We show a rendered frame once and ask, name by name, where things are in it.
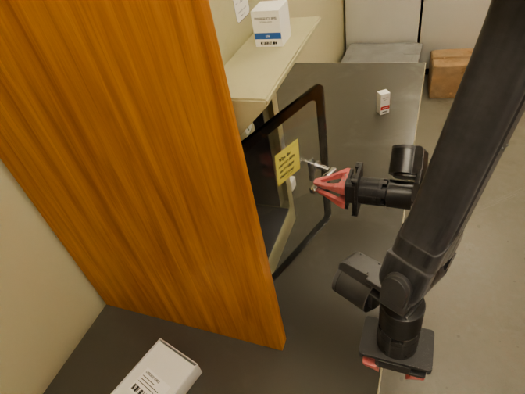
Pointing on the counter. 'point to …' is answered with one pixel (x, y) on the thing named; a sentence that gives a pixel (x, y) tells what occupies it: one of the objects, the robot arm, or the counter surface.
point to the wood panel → (137, 158)
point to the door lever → (322, 176)
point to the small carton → (271, 23)
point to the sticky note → (287, 162)
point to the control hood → (264, 70)
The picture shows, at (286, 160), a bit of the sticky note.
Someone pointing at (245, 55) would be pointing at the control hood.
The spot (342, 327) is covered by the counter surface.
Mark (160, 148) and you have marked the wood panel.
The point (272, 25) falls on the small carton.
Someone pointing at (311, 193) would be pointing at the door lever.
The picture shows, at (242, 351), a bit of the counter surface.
